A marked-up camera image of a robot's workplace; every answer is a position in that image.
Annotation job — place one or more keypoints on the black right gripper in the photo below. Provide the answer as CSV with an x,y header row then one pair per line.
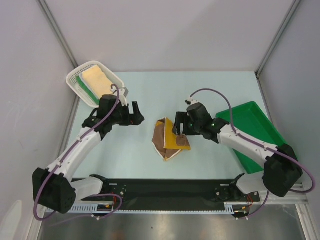
x,y
185,124

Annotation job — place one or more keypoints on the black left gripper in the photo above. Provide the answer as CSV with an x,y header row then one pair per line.
x,y
135,119

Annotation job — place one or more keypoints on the brown patterned cloth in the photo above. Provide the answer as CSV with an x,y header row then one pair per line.
x,y
166,143

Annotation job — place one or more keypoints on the yellow cloth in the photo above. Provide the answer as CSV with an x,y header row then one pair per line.
x,y
98,81

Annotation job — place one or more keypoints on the light blue cloth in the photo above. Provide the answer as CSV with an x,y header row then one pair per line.
x,y
88,87

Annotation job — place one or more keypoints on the green microfiber towel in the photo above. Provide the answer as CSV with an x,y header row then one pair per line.
x,y
87,94

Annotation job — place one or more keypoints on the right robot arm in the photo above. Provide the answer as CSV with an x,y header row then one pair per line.
x,y
280,167

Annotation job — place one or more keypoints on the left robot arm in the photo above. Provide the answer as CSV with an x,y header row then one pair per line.
x,y
53,186

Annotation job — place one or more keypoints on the green plastic tray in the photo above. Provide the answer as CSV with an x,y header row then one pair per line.
x,y
249,118

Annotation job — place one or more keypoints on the white perforated plastic basket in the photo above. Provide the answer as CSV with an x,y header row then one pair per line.
x,y
71,81

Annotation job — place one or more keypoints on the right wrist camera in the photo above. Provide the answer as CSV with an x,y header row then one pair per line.
x,y
190,101

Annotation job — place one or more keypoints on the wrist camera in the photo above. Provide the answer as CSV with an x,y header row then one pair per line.
x,y
190,101
120,93

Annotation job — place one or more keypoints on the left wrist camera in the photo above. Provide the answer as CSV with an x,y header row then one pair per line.
x,y
120,93

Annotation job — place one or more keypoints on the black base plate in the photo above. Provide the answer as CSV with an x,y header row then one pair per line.
x,y
215,190

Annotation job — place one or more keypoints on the grey slotted cable duct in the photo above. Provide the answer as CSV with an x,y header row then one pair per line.
x,y
154,206

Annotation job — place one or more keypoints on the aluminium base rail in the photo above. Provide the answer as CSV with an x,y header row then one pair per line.
x,y
291,198

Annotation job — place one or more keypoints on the left aluminium frame post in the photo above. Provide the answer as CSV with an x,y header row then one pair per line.
x,y
43,5

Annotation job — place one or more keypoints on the aluminium frame post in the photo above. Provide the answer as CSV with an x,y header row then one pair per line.
x,y
279,33
43,5

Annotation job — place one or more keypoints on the right aluminium frame post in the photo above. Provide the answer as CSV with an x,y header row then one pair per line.
x,y
279,33

